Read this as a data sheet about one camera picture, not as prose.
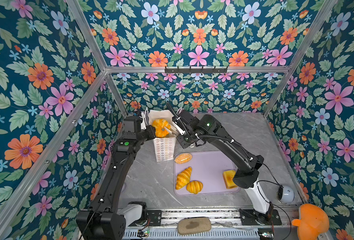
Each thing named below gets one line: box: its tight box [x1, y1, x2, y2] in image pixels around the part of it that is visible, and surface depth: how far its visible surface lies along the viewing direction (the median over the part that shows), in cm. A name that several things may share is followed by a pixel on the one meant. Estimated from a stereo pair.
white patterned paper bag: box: [148, 109, 175, 162], surface depth 83 cm
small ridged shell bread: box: [186, 180, 203, 195], surface depth 82 cm
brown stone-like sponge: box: [177, 217, 212, 235], surface depth 70 cm
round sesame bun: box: [175, 152, 193, 164], surface depth 92 cm
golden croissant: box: [175, 166, 192, 190], surface depth 85 cm
